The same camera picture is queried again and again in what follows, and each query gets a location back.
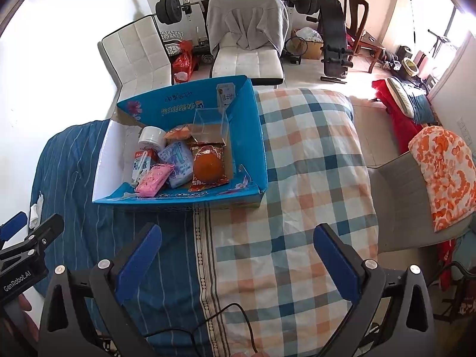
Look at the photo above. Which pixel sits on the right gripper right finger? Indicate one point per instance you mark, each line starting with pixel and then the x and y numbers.
pixel 390 313

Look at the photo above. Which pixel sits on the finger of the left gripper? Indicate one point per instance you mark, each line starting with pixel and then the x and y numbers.
pixel 12 226

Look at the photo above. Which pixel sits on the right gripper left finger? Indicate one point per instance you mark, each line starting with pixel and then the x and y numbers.
pixel 84 310

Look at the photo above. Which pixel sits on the Perfect pure milk carton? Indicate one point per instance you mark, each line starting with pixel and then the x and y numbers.
pixel 144 160

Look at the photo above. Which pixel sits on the pink soap packet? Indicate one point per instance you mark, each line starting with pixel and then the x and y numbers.
pixel 153 180

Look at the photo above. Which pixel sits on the white round jar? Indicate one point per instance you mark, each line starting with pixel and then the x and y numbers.
pixel 152 137

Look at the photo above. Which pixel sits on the blue sanitary pad packet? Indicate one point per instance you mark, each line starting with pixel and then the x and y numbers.
pixel 179 155

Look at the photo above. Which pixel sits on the orange monkey snack packet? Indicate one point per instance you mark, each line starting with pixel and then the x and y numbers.
pixel 179 133

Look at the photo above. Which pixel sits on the orange fruit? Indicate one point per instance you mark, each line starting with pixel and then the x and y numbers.
pixel 208 167

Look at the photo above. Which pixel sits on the person's left hand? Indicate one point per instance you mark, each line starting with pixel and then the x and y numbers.
pixel 19 334

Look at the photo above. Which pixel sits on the white tissue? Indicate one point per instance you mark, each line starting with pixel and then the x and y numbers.
pixel 36 212

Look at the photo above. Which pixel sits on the blue striped bed sheet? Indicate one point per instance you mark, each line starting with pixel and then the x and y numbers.
pixel 167 304

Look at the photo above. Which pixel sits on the plaid quilt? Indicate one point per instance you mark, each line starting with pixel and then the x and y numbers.
pixel 262 284

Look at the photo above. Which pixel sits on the orange white floral blanket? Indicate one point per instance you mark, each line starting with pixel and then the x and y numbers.
pixel 447 166

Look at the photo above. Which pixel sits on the red blanket on floor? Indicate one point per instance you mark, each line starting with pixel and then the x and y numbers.
pixel 404 128

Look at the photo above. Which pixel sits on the striped pillow on floor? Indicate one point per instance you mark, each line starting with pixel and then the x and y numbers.
pixel 411 100

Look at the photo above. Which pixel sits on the white padded chair left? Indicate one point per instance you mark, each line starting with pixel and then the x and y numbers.
pixel 136 58

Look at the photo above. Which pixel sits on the clear plastic box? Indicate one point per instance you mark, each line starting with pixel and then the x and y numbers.
pixel 210 125

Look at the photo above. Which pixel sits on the red plastic bag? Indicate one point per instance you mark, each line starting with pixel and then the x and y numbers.
pixel 185 64

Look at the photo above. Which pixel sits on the blue cardboard box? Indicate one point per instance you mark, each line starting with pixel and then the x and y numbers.
pixel 197 143

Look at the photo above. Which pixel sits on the barbell with black plates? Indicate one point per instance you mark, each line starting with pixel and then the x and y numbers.
pixel 170 11

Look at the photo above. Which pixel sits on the cardboard box on floor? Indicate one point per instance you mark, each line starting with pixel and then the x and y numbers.
pixel 307 42

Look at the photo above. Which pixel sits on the black weight bench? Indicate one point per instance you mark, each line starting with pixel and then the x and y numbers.
pixel 330 17

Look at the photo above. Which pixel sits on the wooden chair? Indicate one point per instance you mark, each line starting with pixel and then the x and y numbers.
pixel 357 34

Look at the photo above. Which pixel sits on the white chair with grey towel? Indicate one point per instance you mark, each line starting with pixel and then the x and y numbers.
pixel 262 65

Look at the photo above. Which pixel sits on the grey towel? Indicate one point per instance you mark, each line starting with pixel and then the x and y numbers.
pixel 251 23

